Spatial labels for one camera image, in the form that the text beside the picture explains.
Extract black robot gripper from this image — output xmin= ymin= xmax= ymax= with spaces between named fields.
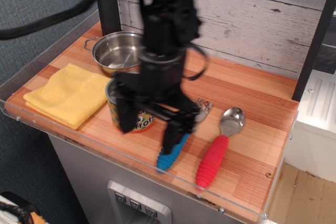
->
xmin=113 ymin=53 xmax=199 ymax=155

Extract peas and carrots can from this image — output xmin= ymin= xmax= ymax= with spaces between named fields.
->
xmin=105 ymin=78 xmax=155 ymax=133

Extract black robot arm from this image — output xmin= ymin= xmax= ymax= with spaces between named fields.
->
xmin=113 ymin=0 xmax=201 ymax=154

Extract clear acrylic counter guard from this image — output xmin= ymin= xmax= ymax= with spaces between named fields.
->
xmin=5 ymin=14 xmax=298 ymax=223

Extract stainless steel pot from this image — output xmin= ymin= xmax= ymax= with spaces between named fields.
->
xmin=84 ymin=31 xmax=142 ymax=78

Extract folded yellow cloth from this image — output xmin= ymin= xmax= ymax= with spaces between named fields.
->
xmin=23 ymin=63 xmax=110 ymax=130

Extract silver dispenser button panel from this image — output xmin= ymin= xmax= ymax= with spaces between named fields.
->
xmin=107 ymin=180 xmax=173 ymax=223

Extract grey toy cabinet body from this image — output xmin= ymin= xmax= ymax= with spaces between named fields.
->
xmin=49 ymin=135 xmax=239 ymax=223

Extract orange and black object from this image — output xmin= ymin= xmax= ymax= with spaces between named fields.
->
xmin=1 ymin=191 xmax=47 ymax=224

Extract white toy appliance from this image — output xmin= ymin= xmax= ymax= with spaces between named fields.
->
xmin=284 ymin=70 xmax=335 ymax=182

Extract blue handled fork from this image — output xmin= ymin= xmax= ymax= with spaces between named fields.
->
xmin=156 ymin=98 xmax=213 ymax=173

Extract red handled spoon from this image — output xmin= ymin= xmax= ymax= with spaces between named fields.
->
xmin=195 ymin=107 xmax=245 ymax=189

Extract dark left post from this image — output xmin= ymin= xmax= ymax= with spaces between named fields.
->
xmin=97 ymin=0 xmax=121 ymax=36

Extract dark post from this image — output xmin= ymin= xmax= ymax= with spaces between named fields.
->
xmin=292 ymin=0 xmax=335 ymax=102
xmin=97 ymin=0 xmax=121 ymax=36

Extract dark right post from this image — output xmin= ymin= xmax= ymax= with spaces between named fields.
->
xmin=292 ymin=0 xmax=335 ymax=102

